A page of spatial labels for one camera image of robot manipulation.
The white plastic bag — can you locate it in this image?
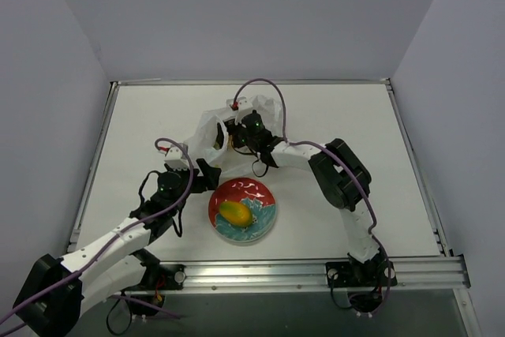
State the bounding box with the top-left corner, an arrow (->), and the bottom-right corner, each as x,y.
184,95 -> 283,178

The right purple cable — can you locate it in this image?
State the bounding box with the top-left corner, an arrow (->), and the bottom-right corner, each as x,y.
232,77 -> 391,309

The red plate blue flower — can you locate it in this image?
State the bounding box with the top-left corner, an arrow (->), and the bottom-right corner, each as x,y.
208,178 -> 277,244

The purple cable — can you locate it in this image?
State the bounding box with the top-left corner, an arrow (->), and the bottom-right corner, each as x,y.
232,77 -> 391,309
0,138 -> 196,326

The yellow green fake mango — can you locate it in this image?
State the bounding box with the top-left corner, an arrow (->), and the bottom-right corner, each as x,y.
219,200 -> 253,227

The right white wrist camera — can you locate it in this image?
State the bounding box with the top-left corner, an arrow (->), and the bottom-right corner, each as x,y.
226,97 -> 253,124

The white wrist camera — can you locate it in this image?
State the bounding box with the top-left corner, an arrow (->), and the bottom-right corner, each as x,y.
226,97 -> 253,124
159,146 -> 189,171

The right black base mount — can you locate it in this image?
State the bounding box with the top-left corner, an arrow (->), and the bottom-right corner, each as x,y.
325,259 -> 398,318

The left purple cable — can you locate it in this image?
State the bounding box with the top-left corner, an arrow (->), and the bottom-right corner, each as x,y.
0,138 -> 196,326

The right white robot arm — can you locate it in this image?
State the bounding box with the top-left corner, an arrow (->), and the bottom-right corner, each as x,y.
224,110 -> 387,284

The aluminium front rail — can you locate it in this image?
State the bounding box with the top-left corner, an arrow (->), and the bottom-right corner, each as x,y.
43,253 -> 471,294

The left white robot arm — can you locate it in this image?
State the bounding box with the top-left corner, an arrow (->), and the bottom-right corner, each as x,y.
11,159 -> 221,336

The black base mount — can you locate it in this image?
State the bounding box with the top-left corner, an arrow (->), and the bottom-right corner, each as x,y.
325,259 -> 398,318
122,249 -> 185,317

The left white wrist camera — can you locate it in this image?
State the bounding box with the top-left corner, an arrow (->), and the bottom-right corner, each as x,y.
159,146 -> 189,171

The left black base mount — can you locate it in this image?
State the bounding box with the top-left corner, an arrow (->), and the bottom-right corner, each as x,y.
122,249 -> 185,317

